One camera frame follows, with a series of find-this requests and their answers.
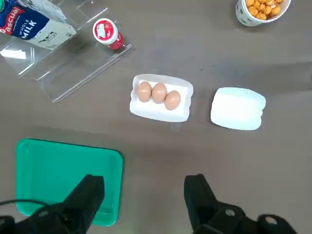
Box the brown egg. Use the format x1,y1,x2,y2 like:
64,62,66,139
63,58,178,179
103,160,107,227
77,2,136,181
151,82,168,104
136,81,152,103
164,90,181,111

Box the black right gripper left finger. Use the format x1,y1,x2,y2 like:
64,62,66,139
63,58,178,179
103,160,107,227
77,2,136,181
0,174,105,234

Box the green plastic tray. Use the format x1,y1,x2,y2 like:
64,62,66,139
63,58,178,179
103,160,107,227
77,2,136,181
15,138,124,227

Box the clear acrylic shelf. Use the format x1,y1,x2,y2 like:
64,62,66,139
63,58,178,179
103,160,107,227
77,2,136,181
0,0,136,103

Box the white egg box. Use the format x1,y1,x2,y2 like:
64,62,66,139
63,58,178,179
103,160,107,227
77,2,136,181
129,74,195,123

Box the orange snack pieces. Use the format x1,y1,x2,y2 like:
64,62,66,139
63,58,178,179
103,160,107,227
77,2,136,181
245,0,285,21

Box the red white lidded yogurt cup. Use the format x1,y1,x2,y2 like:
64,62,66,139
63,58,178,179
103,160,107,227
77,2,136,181
92,18,125,52

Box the white snack cup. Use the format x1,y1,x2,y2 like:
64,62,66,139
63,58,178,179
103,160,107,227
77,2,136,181
235,0,292,27

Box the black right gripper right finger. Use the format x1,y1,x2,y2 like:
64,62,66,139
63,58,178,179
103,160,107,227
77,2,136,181
184,173,298,234

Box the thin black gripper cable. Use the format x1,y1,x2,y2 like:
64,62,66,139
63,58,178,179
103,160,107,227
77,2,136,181
0,199,64,220

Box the blue white milk carton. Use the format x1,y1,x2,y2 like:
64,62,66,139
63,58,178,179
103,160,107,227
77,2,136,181
0,0,78,51

